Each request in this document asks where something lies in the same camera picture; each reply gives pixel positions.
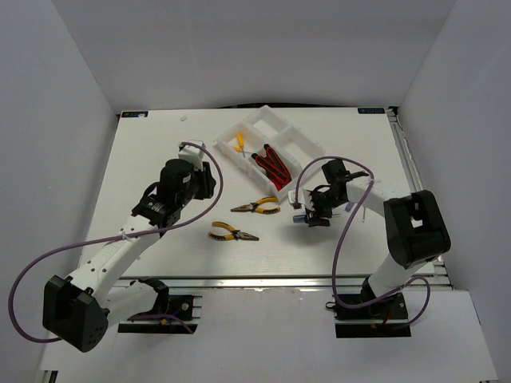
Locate blue screwdriver horizontal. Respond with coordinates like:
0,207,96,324
292,213,341,223

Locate yellow screwdriver long shaft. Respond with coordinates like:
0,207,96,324
236,132,246,158

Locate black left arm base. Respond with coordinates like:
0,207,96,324
117,278,202,334

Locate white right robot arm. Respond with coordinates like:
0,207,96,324
292,156,451,318

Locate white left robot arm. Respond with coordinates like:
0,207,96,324
42,159,216,353

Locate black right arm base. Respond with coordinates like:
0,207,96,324
325,293,411,339

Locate yellow pliers upper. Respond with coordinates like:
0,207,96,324
230,196,281,215

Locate yellow pliers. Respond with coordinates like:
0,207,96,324
208,221,259,242
230,196,281,215

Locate yellow pliers lower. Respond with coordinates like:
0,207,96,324
208,221,259,242

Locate white compartment organizer tray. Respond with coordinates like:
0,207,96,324
214,105,325,202

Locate blue label right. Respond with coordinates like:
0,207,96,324
357,107,386,114

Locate blue label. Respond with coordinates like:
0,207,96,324
357,107,386,114
121,111,149,118

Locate blue label left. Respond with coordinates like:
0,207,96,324
121,111,149,118

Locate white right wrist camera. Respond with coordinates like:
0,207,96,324
287,188,313,210

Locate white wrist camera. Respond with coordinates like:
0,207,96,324
287,188,313,210
178,140,206,171

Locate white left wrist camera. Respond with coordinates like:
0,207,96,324
178,140,206,171

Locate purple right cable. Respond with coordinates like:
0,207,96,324
294,156,432,329

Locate purple cable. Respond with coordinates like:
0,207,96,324
294,156,432,329
8,141,224,344

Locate aluminium rail front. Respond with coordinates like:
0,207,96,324
113,274,452,289

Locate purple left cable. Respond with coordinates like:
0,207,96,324
8,141,224,344

